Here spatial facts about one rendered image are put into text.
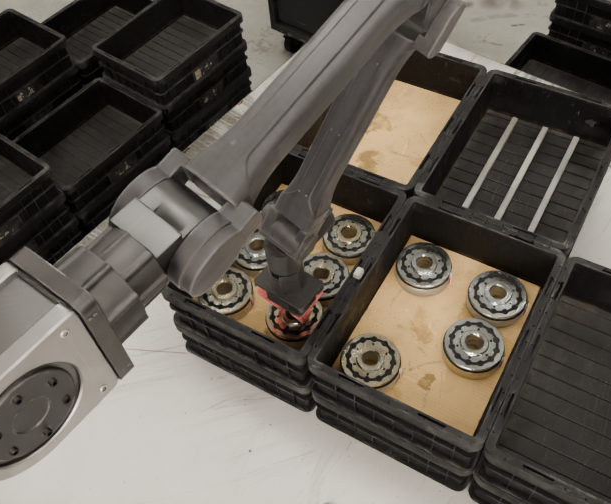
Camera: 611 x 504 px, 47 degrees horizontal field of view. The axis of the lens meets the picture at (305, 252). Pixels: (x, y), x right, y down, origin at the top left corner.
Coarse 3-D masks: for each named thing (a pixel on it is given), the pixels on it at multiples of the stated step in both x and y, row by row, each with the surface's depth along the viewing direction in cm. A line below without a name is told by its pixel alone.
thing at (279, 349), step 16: (352, 176) 134; (400, 192) 131; (400, 208) 129; (384, 224) 127; (368, 256) 123; (352, 272) 121; (176, 304) 122; (192, 304) 119; (336, 304) 117; (208, 320) 119; (224, 320) 117; (320, 320) 116; (240, 336) 117; (256, 336) 115; (272, 352) 115; (288, 352) 113; (304, 352) 112
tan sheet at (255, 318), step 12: (336, 216) 141; (312, 252) 136; (324, 252) 136; (264, 300) 131; (252, 312) 129; (264, 312) 129; (324, 312) 128; (252, 324) 128; (264, 324) 128; (300, 348) 124
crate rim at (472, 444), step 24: (456, 216) 127; (384, 240) 125; (528, 240) 122; (360, 288) 119; (552, 288) 116; (336, 312) 116; (528, 336) 111; (312, 360) 111; (336, 384) 111; (360, 384) 109; (504, 384) 107; (384, 408) 108; (408, 408) 106; (432, 432) 105; (456, 432) 103; (480, 432) 103
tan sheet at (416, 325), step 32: (384, 288) 130; (448, 288) 130; (384, 320) 126; (416, 320) 126; (448, 320) 126; (416, 352) 122; (416, 384) 119; (448, 384) 118; (480, 384) 118; (448, 416) 115; (480, 416) 115
